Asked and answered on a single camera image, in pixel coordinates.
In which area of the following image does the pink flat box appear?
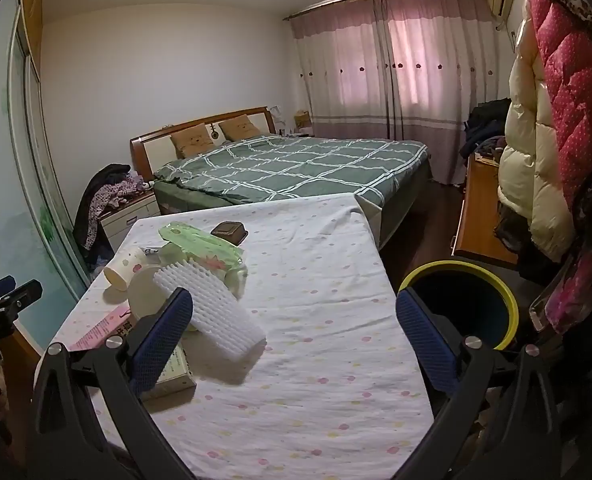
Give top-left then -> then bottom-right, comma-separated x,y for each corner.
68,302 -> 136,353

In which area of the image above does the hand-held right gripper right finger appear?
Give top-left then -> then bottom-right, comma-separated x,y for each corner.
395,287 -> 562,480

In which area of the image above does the wooden desk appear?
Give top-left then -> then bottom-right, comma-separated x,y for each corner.
451,152 -> 520,267

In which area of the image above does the pile of clothes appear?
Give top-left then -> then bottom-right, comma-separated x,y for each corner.
73,164 -> 133,262

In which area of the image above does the white foam net sleeve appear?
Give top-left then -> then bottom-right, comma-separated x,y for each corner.
152,259 -> 268,361

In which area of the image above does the wooden bed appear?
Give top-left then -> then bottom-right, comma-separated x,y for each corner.
129,106 -> 434,253

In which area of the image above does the yellow rimmed trash bin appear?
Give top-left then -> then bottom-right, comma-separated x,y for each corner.
397,260 -> 520,352

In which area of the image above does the floral pink garment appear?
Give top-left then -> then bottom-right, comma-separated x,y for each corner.
88,171 -> 153,250

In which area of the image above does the white wooden nightstand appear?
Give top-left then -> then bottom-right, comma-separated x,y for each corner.
100,192 -> 163,253

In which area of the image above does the white box with green edge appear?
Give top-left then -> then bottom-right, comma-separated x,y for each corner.
141,342 -> 198,402

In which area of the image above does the dotted white tablecloth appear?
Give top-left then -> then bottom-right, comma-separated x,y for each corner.
41,192 -> 457,480

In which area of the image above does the small brown box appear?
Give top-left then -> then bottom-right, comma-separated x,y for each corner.
211,221 -> 248,247

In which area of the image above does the green checked duvet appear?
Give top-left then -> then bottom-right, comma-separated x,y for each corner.
153,135 -> 429,207

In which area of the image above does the white round plastic lid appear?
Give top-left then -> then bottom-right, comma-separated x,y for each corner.
127,265 -> 177,322

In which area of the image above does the pink white curtain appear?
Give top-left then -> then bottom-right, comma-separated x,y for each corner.
290,0 -> 516,186

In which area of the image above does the white paper cup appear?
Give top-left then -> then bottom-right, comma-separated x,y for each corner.
103,246 -> 149,292

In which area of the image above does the cream puffer jacket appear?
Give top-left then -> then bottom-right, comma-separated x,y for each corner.
497,25 -> 578,264

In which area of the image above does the pink dotted puffer jacket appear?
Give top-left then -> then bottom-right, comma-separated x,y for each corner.
523,0 -> 592,233

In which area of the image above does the dark clothes pile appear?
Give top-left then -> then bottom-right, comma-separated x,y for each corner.
458,97 -> 514,171

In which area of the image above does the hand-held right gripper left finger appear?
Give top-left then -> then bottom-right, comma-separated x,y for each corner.
32,287 -> 197,480

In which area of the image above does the brown bear pillow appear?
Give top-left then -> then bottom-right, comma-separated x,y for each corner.
170,127 -> 213,159
218,115 -> 257,142

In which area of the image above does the sliding wardrobe door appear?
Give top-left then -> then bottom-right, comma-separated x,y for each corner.
0,0 -> 98,356

